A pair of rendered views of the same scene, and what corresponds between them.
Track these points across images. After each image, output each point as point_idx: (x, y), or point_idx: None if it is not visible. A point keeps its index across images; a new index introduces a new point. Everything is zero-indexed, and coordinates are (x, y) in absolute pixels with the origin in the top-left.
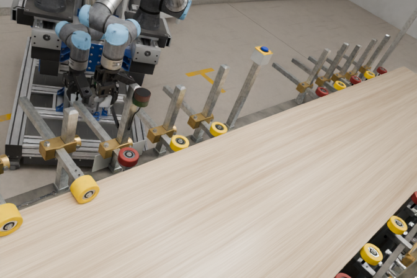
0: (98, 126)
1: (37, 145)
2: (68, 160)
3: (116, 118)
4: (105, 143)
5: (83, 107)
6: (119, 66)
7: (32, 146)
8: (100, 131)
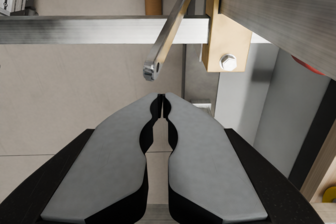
0: (130, 30)
1: None
2: None
3: (184, 5)
4: (226, 65)
5: (14, 26)
6: None
7: None
8: (155, 38)
